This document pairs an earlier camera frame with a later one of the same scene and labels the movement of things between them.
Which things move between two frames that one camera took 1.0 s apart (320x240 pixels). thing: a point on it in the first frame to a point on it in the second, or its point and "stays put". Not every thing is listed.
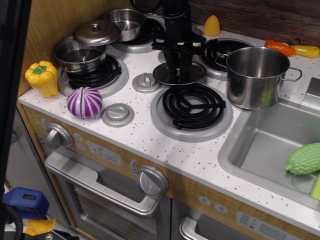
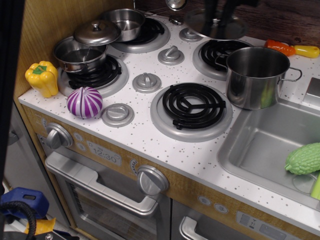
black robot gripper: (179, 40) to (210, 14)
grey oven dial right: (151, 181) stays put
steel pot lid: (163, 75) to (195, 22)
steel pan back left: (130, 22) stays put
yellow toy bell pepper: (42, 78) stays put
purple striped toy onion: (84, 102) stays put
